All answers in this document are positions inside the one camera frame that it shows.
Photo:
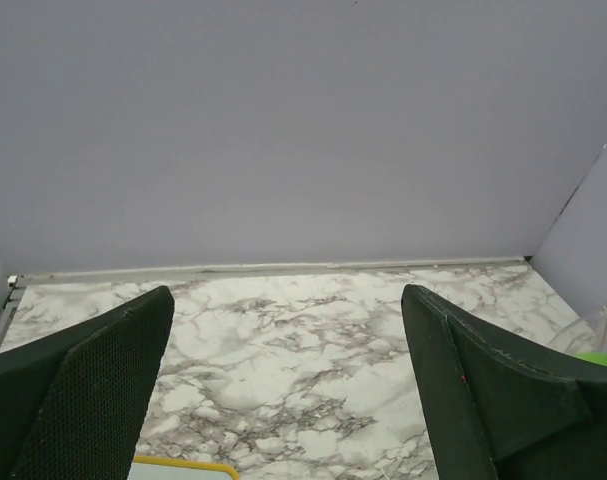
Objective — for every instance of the yellow-framed whiteboard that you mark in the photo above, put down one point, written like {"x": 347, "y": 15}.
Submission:
{"x": 158, "y": 468}

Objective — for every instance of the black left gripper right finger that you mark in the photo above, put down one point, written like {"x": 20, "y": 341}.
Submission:
{"x": 499, "y": 406}

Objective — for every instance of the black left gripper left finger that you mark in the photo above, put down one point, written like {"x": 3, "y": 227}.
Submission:
{"x": 72, "y": 404}

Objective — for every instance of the clear glass front right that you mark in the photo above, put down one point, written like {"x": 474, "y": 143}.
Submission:
{"x": 597, "y": 216}

